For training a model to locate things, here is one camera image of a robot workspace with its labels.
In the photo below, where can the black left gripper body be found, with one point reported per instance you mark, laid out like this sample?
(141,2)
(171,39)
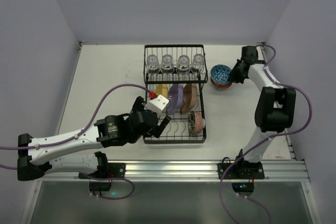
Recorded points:
(151,118)

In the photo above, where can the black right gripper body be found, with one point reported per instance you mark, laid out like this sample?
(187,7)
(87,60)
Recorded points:
(235,72)

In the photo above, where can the blue triangle patterned bowl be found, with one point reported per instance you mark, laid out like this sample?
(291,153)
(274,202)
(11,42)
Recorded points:
(220,74)

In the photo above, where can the orange patterned ceramic bowl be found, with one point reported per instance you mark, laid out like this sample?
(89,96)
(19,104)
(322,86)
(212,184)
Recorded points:
(221,86)

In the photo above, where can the black floral patterned bowl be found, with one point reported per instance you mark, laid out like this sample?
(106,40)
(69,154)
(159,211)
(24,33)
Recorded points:
(191,123)

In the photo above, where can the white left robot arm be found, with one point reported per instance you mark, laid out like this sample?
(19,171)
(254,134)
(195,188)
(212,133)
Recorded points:
(78,151)

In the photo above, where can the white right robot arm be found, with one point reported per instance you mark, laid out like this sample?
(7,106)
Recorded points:
(275,108)

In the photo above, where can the purple textured bowl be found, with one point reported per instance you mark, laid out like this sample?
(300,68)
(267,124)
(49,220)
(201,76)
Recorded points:
(175,96)

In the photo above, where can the yellow textured bowl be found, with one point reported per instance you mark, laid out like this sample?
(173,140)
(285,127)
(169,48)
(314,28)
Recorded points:
(162,89)

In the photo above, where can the clear drinking glass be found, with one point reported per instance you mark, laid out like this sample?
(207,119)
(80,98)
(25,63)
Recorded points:
(198,63)
(167,65)
(183,64)
(153,65)

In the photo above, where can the pink floral patterned bowl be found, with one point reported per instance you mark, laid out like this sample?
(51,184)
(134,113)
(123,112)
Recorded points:
(199,123)

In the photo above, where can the brown textured bowl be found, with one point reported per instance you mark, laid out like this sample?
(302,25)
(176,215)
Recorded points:
(190,97)

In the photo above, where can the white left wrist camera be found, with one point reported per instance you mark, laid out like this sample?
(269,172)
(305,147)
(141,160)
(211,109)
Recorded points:
(157,105)

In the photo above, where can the aluminium mounting rail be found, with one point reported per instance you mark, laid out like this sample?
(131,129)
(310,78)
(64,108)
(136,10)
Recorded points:
(207,171)

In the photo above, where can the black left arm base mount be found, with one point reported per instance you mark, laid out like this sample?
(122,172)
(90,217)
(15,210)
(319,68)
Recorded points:
(101,180)

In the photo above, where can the black wire dish rack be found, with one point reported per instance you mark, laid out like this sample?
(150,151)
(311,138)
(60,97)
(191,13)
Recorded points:
(176,131)

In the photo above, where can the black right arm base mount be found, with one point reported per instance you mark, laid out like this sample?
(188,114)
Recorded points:
(247,171)

